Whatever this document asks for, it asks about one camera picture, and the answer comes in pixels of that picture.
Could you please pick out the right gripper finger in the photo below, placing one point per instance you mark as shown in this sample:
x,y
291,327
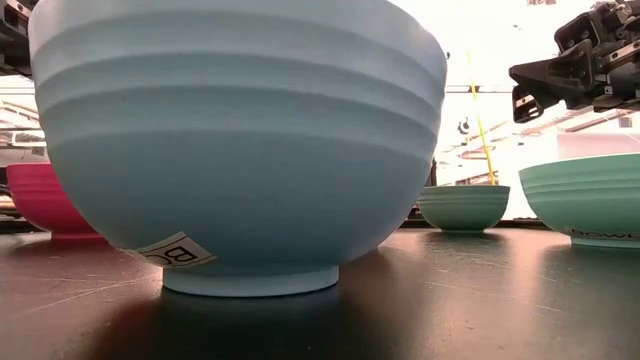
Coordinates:
x,y
526,107
560,75

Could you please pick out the teal ribbed bowl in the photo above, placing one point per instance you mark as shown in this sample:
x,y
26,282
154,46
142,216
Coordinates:
x,y
462,207
590,195

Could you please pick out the magenta ribbed bowl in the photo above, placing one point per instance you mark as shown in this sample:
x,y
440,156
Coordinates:
x,y
35,200

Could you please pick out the light blue ribbed bowl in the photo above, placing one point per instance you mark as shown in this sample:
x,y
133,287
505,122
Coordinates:
x,y
240,150

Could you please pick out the small black hanging fixture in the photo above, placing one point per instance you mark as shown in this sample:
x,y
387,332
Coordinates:
x,y
464,126

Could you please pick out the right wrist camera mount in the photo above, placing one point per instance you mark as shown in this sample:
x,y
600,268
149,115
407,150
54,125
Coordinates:
x,y
575,34

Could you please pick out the thin black upright post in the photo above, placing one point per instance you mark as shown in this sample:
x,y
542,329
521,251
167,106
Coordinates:
x,y
433,172

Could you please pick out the black table frame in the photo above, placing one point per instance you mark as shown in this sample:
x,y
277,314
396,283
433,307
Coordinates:
x,y
525,223

